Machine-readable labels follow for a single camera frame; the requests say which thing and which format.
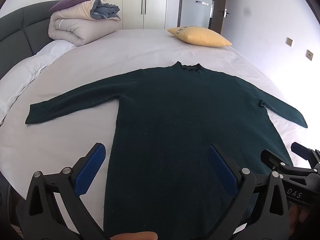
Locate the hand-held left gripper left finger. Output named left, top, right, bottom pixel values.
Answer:
left=15, top=142, right=110, bottom=240

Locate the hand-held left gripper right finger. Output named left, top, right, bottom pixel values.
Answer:
left=209, top=144, right=293, bottom=240

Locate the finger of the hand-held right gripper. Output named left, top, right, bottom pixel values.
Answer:
left=291, top=142, right=320, bottom=169
left=260, top=149, right=289, bottom=175

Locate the dark green sweater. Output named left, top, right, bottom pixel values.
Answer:
left=25, top=61, right=308, bottom=240

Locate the person's right hand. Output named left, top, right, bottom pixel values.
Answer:
left=289, top=203, right=313, bottom=240

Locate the person's left hand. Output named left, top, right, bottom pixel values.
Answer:
left=110, top=231, right=158, bottom=240

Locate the white quilted duvet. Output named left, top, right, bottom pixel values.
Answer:
left=0, top=40, right=77, bottom=127

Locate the bed with white sheet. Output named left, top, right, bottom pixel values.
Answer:
left=0, top=27, right=312, bottom=230

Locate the yellow pillow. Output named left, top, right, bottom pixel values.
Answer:
left=167, top=26, right=233, bottom=48

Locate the folded beige duvet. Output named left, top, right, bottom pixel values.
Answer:
left=48, top=0, right=122, bottom=47

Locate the dark grey padded headboard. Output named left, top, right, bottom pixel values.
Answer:
left=0, top=0, right=63, bottom=80

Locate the blue grey blanket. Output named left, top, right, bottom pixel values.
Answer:
left=90, top=1, right=121, bottom=20

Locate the purple pillow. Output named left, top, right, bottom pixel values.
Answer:
left=49, top=0, right=101, bottom=12

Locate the white wardrobe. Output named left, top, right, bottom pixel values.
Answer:
left=84, top=0, right=181, bottom=30

